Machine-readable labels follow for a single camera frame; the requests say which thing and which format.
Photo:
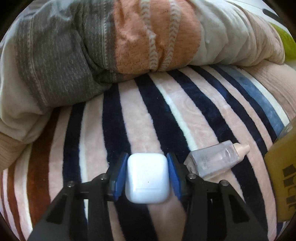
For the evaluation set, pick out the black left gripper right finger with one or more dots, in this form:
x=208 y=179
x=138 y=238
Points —
x=215 y=211

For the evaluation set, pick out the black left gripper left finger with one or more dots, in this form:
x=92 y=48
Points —
x=60 y=221

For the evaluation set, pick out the clear foundation bottle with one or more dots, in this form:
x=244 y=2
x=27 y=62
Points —
x=212 y=161

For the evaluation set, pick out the white earbuds case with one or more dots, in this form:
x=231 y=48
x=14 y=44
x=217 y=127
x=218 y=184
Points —
x=147 y=178

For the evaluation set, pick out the brown cardboard box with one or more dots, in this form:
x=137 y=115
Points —
x=280 y=163

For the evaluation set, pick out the striped fleece blanket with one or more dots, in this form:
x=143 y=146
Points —
x=178 y=111

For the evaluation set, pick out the pink ribbed pillow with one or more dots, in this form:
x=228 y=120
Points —
x=279 y=80

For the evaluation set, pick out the rolled striped duvet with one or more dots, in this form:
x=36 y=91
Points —
x=70 y=51

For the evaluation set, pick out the green plush cushion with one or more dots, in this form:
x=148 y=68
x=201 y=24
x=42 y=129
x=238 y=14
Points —
x=288 y=43

